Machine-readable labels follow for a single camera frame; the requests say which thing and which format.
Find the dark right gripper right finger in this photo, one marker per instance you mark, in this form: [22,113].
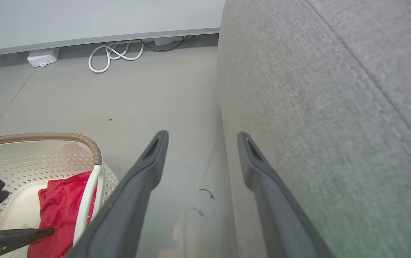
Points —
[277,215]

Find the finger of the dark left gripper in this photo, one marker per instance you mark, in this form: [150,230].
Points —
[19,236]

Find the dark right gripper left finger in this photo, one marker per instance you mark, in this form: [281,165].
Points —
[130,200]

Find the red and white garment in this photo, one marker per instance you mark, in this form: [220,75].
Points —
[58,200]

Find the grey fabric sofa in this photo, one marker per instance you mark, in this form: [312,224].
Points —
[334,125]

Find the small black curved scrap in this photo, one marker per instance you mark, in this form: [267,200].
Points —
[211,194]

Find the cream perforated laundry basket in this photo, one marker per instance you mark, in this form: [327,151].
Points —
[30,161]

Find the white power adapter box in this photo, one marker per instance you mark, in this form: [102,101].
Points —
[42,57]

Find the large white partition panel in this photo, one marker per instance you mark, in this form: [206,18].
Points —
[83,18]

